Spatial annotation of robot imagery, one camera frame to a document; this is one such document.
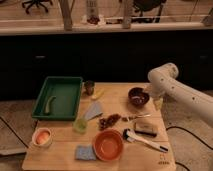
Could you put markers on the small green cup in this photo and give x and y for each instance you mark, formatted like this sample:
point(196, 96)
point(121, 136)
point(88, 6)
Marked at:
point(80, 125)

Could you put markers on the wooden post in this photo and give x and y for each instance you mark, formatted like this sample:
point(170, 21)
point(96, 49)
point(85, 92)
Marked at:
point(127, 4)
point(66, 14)

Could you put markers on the metal spoon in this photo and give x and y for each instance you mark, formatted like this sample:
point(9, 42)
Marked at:
point(130, 118)

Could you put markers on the bunch of dark grapes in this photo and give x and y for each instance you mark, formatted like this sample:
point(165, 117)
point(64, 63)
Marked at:
point(110, 121)

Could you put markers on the blue sponge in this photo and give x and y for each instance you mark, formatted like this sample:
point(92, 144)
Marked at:
point(84, 153)

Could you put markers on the wooden post left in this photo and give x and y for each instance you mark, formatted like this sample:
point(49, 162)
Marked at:
point(66, 14)

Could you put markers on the tan black eraser block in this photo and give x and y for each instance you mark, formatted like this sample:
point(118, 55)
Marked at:
point(145, 129)

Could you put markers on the yellow banana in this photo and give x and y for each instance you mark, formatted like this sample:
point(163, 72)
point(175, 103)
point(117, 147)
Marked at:
point(97, 94)

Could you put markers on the black office chair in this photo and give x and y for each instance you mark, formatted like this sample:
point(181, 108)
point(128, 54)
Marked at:
point(142, 6)
point(29, 3)

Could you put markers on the green plastic tray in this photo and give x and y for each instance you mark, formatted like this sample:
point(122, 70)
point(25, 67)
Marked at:
point(65, 106)

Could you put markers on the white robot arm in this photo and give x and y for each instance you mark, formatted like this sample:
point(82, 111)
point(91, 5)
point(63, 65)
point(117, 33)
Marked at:
point(163, 81)

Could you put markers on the dark maroon bowl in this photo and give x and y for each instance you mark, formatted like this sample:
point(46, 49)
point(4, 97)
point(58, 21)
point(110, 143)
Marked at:
point(137, 97)

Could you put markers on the black office chair right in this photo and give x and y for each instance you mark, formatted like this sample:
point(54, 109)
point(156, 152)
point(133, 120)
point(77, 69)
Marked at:
point(142, 6)

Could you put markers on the orange bowl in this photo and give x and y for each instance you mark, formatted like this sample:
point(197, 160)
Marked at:
point(108, 145)

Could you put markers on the small metal cup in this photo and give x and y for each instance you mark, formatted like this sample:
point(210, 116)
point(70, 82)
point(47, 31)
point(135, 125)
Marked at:
point(89, 87)

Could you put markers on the wooden post right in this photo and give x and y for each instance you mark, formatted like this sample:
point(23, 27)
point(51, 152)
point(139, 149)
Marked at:
point(127, 4)

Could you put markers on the small white orange cup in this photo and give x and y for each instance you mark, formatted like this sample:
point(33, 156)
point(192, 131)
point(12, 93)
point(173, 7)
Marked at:
point(42, 137)

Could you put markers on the green cucumber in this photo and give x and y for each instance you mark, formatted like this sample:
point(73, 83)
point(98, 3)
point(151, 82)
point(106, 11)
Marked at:
point(48, 105)

